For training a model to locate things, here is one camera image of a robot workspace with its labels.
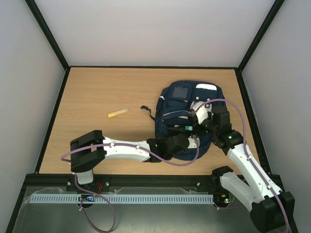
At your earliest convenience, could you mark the green whiteboard marker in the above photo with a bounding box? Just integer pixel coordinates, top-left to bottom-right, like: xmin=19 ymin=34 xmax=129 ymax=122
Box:
xmin=185 ymin=126 xmax=193 ymax=131

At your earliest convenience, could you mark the navy blue backpack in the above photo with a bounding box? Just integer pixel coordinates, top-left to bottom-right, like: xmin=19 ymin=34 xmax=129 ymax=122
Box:
xmin=151 ymin=80 xmax=225 ymax=161

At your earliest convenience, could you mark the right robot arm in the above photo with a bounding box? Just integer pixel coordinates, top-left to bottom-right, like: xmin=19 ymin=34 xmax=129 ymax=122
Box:
xmin=192 ymin=102 xmax=294 ymax=233

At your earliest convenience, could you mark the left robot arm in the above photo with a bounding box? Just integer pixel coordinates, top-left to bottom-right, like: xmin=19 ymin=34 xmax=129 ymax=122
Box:
xmin=70 ymin=130 xmax=199 ymax=184

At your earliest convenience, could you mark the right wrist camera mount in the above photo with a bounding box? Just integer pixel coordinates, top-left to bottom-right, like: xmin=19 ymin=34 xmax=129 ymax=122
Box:
xmin=190 ymin=101 xmax=211 ymax=125

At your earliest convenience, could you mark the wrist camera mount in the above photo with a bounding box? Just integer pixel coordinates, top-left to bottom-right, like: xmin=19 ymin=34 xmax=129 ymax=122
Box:
xmin=188 ymin=135 xmax=200 ymax=149
xmin=190 ymin=101 xmax=211 ymax=125

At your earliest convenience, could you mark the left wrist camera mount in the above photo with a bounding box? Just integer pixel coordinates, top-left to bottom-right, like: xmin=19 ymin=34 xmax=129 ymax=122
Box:
xmin=188 ymin=135 xmax=200 ymax=149

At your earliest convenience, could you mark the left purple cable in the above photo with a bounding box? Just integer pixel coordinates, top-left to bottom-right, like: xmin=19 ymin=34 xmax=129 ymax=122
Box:
xmin=60 ymin=135 xmax=200 ymax=232

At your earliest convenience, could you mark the black aluminium frame rail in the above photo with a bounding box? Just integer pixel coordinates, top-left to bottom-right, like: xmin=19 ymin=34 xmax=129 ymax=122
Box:
xmin=22 ymin=174 xmax=226 ymax=193

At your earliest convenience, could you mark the grey slotted cable duct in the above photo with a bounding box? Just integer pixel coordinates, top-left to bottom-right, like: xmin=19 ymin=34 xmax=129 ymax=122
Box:
xmin=29 ymin=194 xmax=214 ymax=205

